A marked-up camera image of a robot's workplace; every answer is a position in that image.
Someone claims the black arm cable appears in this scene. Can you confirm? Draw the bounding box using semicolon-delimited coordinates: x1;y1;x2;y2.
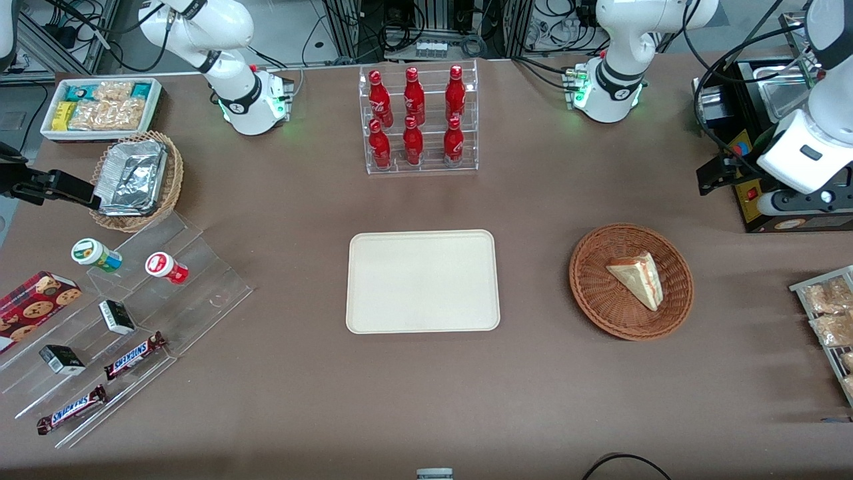
678;0;824;178

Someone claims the grey wire rack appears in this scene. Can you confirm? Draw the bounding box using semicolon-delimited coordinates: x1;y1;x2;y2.
789;265;853;409

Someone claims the large clear peanut snack bag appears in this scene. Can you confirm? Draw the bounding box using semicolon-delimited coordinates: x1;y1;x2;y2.
69;99;147;132

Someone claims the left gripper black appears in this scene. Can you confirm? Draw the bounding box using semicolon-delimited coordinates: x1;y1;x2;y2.
697;152;764;197

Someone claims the black food warmer machine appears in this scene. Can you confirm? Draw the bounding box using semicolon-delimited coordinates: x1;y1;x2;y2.
692;10;853;234

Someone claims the round brown wicker basket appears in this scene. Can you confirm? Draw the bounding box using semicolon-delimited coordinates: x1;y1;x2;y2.
569;223;695;341

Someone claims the triangular sandwich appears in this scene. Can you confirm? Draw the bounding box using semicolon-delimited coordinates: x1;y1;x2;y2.
605;251;664;312

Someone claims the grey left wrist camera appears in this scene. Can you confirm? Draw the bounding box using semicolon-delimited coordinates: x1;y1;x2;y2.
758;189;853;218

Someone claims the light tan wicker basket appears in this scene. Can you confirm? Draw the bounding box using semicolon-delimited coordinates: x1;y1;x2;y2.
89;131;185;233

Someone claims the steel warmer pan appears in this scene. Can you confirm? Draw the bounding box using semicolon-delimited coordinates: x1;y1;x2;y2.
758;62;819;122

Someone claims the small clear peanut snack bag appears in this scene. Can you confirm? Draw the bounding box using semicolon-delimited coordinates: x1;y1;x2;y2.
92;81;135;103

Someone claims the metal equipment rack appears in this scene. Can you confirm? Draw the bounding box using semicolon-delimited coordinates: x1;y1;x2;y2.
323;0;534;62

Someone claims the clear acrylic stepped display stand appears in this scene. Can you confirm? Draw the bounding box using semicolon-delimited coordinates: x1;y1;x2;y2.
0;210;255;449

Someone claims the Snickers chocolate bar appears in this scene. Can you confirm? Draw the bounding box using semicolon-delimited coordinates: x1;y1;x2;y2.
103;331;168;381
37;385;109;436

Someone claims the silver foil container stack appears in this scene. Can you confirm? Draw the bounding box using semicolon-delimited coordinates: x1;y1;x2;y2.
95;139;168;217

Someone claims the red cola bottle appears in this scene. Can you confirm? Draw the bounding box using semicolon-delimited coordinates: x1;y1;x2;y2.
444;65;468;122
443;117;466;167
403;116;425;167
368;69;395;129
403;67;427;126
369;119;393;169

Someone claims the black floor cable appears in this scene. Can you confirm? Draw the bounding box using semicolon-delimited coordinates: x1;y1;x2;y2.
581;453;674;480

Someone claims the small black box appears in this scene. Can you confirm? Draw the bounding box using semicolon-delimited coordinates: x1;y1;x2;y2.
99;300;136;335
39;345;87;376

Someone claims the aluminium frame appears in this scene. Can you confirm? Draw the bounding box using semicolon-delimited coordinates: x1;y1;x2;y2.
17;0;122;75

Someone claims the clear acrylic bottle rack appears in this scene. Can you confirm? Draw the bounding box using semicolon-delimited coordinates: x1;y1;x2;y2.
359;59;480;176

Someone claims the red cookie box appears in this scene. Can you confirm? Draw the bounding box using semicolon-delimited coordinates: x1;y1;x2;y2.
0;271;83;355

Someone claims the green lid snack cup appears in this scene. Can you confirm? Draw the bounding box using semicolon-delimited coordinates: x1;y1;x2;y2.
71;238;123;273

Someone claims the white rectangular snack bin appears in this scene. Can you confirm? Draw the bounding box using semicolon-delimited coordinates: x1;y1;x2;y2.
40;77;164;144

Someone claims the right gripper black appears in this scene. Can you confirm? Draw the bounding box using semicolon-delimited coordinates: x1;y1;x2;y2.
0;163;101;206

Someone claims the beige plastic tray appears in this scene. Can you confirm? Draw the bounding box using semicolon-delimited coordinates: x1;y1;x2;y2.
346;230;501;334

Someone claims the red lid snack cup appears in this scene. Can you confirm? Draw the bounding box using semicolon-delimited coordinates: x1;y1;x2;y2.
145;252;189;286

